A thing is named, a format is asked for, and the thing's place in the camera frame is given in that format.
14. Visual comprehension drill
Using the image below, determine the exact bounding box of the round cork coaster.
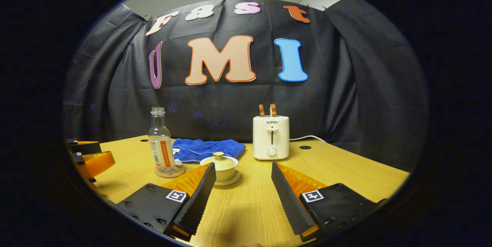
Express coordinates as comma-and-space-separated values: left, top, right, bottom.
155, 165, 186, 179

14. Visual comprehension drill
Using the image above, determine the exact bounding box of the black backdrop cloth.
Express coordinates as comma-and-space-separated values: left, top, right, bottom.
63, 0, 429, 171

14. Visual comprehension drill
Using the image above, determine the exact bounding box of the cream ceramic teacup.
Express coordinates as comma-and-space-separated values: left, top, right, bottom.
209, 166, 238, 182

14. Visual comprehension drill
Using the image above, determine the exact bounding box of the white power cable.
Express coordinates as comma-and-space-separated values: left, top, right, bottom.
289, 135, 326, 143

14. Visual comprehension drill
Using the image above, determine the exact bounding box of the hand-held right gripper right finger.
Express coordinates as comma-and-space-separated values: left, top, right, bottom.
271, 161, 379, 242

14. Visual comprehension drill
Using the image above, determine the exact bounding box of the blue towel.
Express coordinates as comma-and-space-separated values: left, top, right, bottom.
172, 138, 246, 163

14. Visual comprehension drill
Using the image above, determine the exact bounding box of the cream teacup lid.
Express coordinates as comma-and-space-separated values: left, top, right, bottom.
200, 152, 239, 171

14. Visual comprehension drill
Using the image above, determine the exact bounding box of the cream ceramic saucer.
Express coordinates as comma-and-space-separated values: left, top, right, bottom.
213, 170, 241, 186

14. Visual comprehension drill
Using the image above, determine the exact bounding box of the clear plastic water bottle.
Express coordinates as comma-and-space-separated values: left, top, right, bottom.
149, 107, 177, 174

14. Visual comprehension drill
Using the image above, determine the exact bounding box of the white toaster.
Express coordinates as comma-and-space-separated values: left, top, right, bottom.
253, 115, 290, 161

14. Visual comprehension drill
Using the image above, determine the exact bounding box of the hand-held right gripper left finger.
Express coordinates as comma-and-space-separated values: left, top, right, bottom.
117, 162, 217, 242

